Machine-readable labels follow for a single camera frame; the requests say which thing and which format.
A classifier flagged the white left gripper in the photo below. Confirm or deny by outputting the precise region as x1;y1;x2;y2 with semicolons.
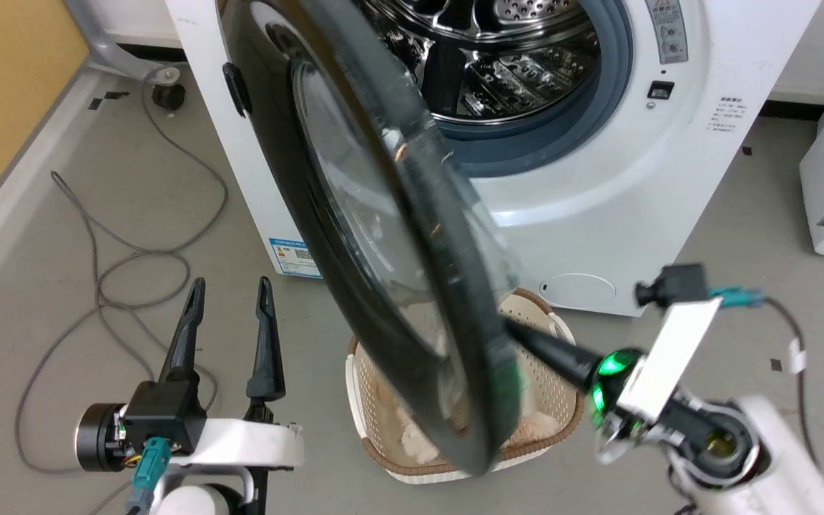
159;276;305;473

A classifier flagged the green-lit right gripper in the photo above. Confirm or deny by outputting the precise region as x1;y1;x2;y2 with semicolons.
504;320;672;464

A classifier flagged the black round glass washer door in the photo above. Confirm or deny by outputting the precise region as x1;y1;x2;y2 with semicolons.
217;0;527;477

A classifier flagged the white front-load washing machine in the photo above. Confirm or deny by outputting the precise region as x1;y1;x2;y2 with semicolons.
165;0;824;318

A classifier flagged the blue-grey rubber door gasket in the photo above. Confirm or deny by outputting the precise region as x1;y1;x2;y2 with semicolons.
426;0;634;179

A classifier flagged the cream basket with brown rim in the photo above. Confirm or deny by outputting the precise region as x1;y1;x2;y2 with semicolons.
345;288;586;484

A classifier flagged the oval white filter cover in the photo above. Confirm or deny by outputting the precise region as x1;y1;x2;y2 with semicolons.
539;273;617;313

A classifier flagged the blue and white energy label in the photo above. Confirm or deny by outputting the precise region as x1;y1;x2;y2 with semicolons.
268;236;324;279

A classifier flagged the black cylindrical left gripper motor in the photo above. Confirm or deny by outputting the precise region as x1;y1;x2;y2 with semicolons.
74;403;129;474

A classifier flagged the steel perforated washer drum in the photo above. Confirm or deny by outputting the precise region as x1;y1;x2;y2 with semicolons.
355;0;602;127

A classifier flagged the grey stand leg with caster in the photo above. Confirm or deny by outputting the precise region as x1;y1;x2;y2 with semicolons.
64;0;187;112

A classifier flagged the grey warning label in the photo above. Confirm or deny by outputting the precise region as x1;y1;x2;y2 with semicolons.
644;0;690;66

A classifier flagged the long grey floor cable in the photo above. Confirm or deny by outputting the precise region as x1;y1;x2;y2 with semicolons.
14;80;230;476

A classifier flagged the teal left camera cable plug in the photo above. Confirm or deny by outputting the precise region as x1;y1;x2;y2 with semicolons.
126;438;172;515

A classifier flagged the black right camera cable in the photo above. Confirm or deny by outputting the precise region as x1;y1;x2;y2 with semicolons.
708;286;816;466

